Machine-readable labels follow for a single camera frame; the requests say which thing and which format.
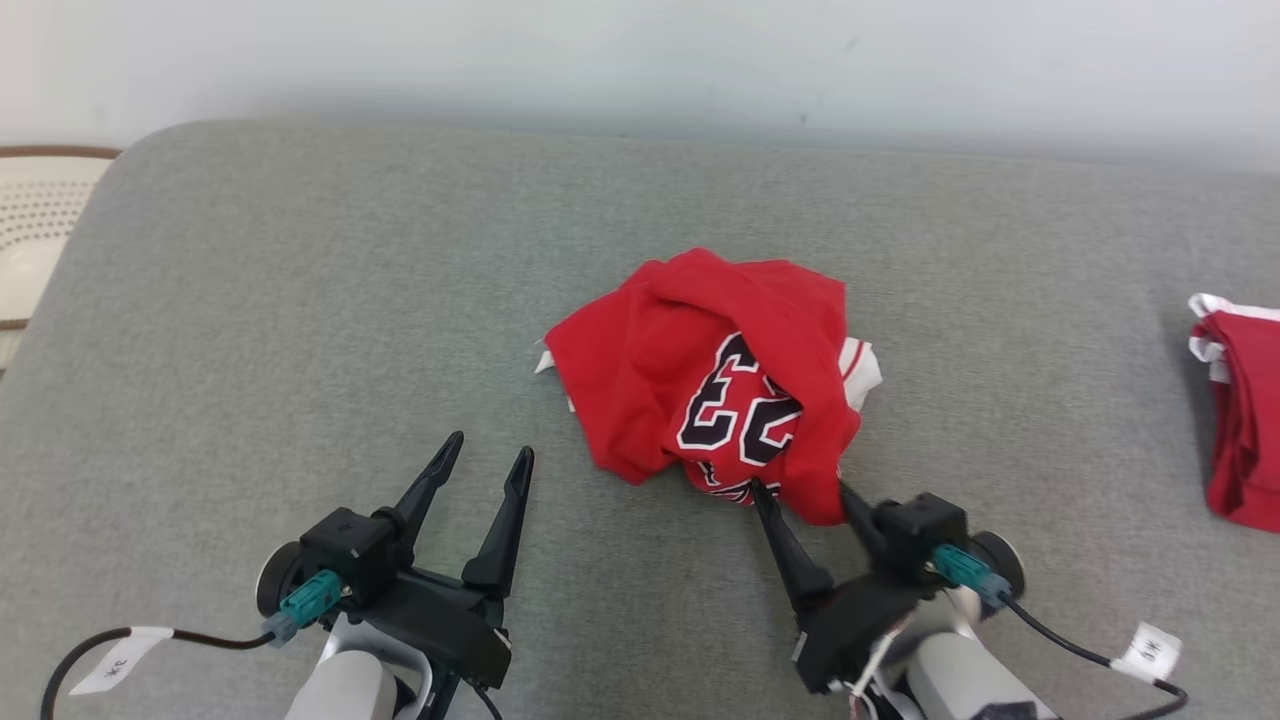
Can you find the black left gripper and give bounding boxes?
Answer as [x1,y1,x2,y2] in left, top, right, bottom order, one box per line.
[345,431,535,720]

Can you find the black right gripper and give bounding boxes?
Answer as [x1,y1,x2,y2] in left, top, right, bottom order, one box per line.
[752,480,946,696]

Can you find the red basketball jersey white sleeves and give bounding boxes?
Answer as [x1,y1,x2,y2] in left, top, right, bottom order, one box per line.
[535,248,883,528]

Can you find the red shorts white side stripe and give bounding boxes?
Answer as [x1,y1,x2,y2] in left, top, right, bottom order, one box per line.
[1188,293,1280,533]

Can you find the grey fabric sofa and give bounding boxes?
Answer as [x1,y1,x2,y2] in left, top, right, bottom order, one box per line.
[0,120,1280,720]

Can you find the cream laundry basket brown rim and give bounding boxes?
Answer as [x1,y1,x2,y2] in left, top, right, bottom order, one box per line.
[0,146,121,376]

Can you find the teal right camera connector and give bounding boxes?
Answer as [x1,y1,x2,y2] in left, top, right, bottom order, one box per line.
[930,545,1013,608]

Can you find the teal camera connector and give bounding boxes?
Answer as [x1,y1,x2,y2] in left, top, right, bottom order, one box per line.
[262,570,343,646]
[930,545,1013,608]

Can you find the teal left camera connector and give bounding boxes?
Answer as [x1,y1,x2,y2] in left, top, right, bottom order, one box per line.
[262,570,343,646]

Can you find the black right camera cable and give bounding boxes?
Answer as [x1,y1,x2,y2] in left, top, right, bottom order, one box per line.
[1000,595,1189,720]

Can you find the black camera cable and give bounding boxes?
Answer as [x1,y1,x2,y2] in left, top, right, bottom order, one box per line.
[1000,595,1189,720]
[40,625,276,720]

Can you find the black left camera cable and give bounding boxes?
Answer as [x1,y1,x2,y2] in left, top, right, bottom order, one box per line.
[40,625,276,720]

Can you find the white right cable label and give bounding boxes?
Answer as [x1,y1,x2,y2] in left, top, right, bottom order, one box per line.
[1112,622,1183,683]

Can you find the white cable label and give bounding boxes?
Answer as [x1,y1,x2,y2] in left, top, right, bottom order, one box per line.
[1112,622,1183,683]
[70,627,174,696]

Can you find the white left cable label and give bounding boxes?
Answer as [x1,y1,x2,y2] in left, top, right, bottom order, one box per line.
[70,627,174,696]

